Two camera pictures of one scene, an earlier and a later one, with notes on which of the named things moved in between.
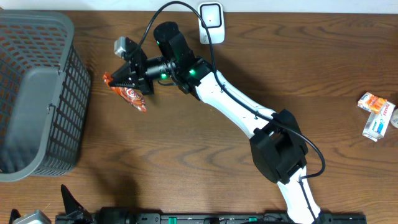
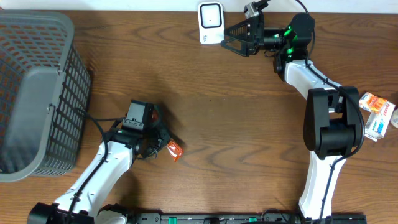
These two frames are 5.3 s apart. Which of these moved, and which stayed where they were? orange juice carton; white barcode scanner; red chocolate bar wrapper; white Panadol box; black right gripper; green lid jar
Moved: red chocolate bar wrapper; black right gripper
Stayed: white barcode scanner; orange juice carton; green lid jar; white Panadol box
